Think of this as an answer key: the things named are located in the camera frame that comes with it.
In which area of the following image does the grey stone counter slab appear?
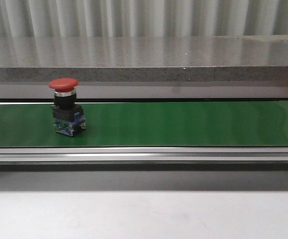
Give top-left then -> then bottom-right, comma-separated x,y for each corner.
0,35 -> 288,101

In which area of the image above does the green conveyor belt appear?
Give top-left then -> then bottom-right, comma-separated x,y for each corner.
0,101 -> 288,147

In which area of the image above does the white pleated curtain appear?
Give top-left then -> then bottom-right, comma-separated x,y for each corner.
0,0 -> 288,37

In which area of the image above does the aluminium conveyor front rail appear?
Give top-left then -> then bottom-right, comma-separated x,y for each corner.
0,146 -> 288,171

